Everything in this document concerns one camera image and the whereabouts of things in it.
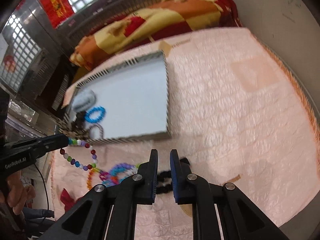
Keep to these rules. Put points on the pink textured bed cover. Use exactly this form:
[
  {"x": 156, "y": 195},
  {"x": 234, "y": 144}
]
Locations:
[{"x": 238, "y": 115}]

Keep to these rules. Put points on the red yellow orange blanket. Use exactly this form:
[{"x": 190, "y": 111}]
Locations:
[{"x": 158, "y": 21}]

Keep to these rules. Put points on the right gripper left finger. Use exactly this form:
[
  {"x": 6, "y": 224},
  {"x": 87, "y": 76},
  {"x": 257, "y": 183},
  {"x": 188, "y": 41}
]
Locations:
[{"x": 146, "y": 192}]

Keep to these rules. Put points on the black scrunchie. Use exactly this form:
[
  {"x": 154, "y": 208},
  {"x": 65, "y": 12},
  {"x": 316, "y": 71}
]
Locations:
[{"x": 166, "y": 185}]

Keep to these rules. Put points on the leopard print bow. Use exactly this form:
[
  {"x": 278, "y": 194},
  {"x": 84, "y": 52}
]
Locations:
[{"x": 72, "y": 132}]

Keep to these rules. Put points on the dark brown scrunchie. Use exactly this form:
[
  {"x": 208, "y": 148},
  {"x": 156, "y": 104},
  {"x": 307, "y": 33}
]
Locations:
[{"x": 78, "y": 124}]

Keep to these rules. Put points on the striped cardboard tray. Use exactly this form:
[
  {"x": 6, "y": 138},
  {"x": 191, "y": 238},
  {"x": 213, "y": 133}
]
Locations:
[{"x": 135, "y": 96}]

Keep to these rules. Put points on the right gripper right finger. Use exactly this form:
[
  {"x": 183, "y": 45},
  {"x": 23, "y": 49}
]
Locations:
[{"x": 179, "y": 172}]

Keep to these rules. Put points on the left hand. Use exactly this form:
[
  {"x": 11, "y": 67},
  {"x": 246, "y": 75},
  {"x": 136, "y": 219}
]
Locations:
[{"x": 18, "y": 194}]

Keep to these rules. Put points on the red velvet bow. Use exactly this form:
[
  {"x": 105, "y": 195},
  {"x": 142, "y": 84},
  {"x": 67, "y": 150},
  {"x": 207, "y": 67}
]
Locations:
[{"x": 67, "y": 200}]

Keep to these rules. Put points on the light blue fluffy scrunchie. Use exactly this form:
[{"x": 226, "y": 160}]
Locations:
[{"x": 83, "y": 101}]

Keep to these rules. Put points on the red hanging banner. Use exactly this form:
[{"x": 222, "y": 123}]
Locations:
[{"x": 58, "y": 11}]

